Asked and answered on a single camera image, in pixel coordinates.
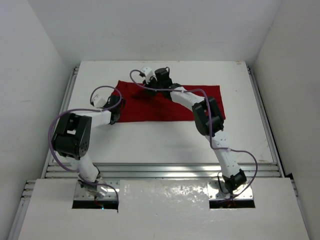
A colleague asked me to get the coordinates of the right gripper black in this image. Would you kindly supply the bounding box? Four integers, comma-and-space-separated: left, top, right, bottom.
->
145, 75, 166, 98

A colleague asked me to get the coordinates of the red t-shirt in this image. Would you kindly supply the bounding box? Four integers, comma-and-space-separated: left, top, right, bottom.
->
109, 79, 227, 124

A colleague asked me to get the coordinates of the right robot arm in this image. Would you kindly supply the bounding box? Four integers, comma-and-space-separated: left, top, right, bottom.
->
139, 66, 247, 194

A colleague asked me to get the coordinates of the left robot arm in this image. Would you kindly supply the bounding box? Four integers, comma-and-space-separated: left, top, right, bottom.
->
51, 94, 126, 193

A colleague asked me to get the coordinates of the white foam panel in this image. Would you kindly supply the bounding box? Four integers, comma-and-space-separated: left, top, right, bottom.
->
119, 179, 209, 213

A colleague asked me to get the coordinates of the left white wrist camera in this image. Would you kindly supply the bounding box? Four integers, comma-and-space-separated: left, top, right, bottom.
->
91, 94, 107, 109

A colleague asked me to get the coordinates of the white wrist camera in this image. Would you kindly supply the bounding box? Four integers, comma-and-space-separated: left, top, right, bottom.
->
91, 94, 107, 109
139, 66, 154, 84

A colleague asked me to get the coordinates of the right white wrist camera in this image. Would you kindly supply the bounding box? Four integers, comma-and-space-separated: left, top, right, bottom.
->
139, 66, 154, 84

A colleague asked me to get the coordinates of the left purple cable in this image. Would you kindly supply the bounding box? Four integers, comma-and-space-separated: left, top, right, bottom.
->
47, 85, 125, 201

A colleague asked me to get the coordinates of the purple cable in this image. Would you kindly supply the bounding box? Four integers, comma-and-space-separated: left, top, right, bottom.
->
129, 69, 259, 201
47, 85, 125, 201

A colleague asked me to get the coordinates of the left aluminium side rail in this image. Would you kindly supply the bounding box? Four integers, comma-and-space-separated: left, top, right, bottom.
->
42, 65, 80, 176

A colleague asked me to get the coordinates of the aluminium side rail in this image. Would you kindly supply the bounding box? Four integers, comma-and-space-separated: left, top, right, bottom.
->
246, 65, 285, 178
42, 65, 80, 176

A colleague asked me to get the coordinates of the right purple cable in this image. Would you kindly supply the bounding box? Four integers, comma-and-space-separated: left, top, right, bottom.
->
129, 69, 259, 201

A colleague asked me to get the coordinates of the aluminium front rail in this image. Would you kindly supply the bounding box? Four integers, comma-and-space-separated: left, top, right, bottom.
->
42, 162, 283, 180

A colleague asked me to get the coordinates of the right aluminium side rail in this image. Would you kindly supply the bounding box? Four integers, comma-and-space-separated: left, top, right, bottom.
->
246, 65, 285, 178

